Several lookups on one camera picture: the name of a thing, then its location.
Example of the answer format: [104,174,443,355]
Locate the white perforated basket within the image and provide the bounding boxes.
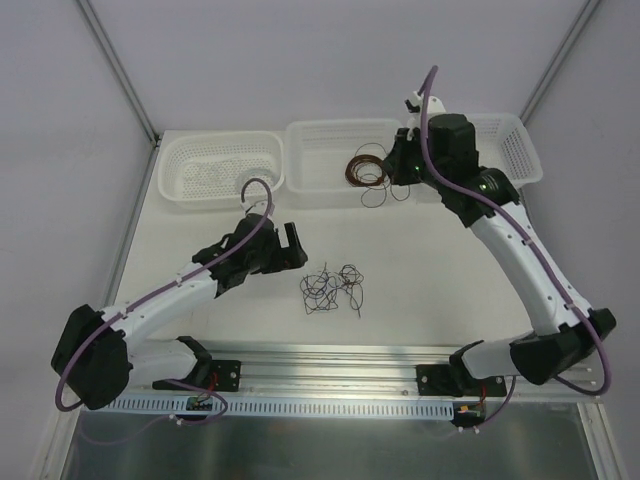
[157,130,285,210]
[285,118,411,210]
[466,113,543,190]

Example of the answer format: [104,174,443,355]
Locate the white slotted cable duct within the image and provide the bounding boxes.
[100,393,454,421]

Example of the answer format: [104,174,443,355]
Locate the multicolour cable bundle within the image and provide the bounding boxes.
[298,260,365,319]

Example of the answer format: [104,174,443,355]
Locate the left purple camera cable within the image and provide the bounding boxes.
[54,178,276,412]

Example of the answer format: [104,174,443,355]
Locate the left white perforated basket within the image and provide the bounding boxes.
[157,130,285,210]

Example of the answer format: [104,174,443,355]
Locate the purple camera cable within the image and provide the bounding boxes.
[417,65,615,396]
[54,178,276,412]

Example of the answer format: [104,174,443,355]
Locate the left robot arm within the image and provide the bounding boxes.
[51,213,308,412]

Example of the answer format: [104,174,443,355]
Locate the left frame post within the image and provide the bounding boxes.
[74,0,160,145]

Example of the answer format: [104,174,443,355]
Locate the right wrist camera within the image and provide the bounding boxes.
[403,92,449,139]

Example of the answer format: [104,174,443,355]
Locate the right frame post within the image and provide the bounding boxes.
[519,0,603,125]

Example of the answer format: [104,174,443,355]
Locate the middle white perforated basket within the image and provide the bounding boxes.
[285,118,411,210]

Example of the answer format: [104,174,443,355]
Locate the thin brown pulled cable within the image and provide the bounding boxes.
[360,172,412,209]

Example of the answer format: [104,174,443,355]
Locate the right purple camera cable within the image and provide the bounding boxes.
[417,65,615,396]

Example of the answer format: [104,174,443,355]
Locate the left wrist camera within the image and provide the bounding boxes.
[241,199,274,216]

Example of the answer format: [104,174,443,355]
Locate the frame post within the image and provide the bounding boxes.
[74,0,160,145]
[519,0,603,125]

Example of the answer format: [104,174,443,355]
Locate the aluminium mounting rail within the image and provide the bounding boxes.
[99,339,599,401]

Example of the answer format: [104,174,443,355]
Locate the white coiled cable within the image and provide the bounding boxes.
[235,168,277,194]

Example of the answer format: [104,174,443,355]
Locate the right white perforated basket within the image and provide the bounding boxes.
[466,113,543,190]

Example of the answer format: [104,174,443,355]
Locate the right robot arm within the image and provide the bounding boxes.
[383,114,616,396]

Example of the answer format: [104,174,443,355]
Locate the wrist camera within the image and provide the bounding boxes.
[403,92,449,139]
[241,199,274,216]

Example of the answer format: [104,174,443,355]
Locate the brown coiled cable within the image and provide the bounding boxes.
[343,142,392,188]

